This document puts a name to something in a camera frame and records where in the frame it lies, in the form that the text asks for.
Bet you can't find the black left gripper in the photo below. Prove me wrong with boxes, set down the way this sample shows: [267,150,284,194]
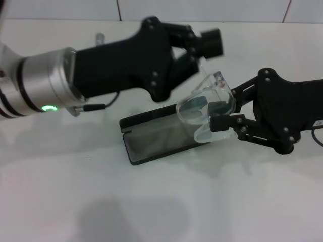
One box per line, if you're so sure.
[73,16,200,103]

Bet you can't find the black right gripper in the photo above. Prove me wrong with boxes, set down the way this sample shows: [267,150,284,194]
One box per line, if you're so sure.
[207,67,323,155]

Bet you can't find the clear plastic glasses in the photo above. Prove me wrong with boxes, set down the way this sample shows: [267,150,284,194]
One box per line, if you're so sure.
[176,56,237,145]

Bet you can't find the black glasses case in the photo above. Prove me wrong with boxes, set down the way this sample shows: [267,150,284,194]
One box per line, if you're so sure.
[119,104,212,166]

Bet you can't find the thin dark cable loop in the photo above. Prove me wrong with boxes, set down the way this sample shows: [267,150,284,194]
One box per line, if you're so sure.
[311,125,323,147]

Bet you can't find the black wrist cable silver plug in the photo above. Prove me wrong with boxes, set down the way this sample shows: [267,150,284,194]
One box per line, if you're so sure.
[67,91,121,118]

